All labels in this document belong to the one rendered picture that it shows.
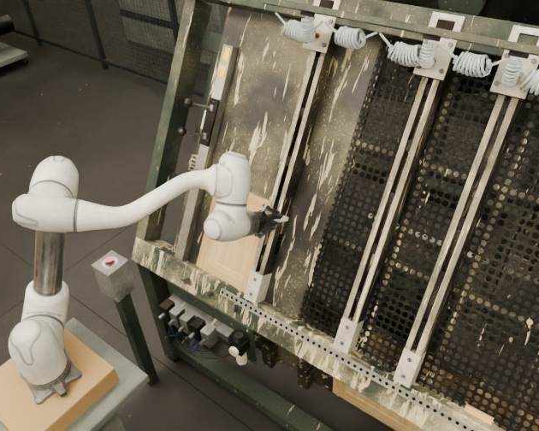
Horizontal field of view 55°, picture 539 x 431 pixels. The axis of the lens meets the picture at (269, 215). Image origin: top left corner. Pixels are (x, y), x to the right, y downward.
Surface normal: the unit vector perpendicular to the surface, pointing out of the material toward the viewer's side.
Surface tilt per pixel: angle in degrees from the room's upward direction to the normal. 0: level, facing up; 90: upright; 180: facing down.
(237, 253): 60
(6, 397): 1
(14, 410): 1
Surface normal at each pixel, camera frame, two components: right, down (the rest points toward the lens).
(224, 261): -0.54, 0.07
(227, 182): 0.11, 0.17
